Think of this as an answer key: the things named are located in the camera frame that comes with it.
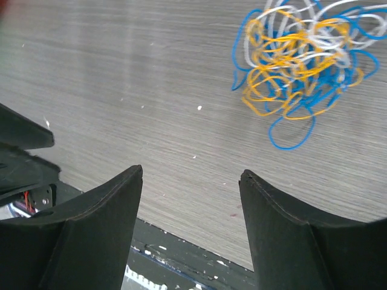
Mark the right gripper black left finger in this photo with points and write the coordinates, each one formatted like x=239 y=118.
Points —
x=82 y=243

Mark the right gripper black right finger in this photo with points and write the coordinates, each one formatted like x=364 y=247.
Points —
x=295 y=245

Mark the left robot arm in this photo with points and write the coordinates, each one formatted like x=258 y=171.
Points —
x=23 y=175

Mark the white perforated cable duct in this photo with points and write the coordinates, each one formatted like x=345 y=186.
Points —
x=133 y=280

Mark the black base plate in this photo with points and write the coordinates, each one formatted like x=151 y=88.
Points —
x=164 y=258

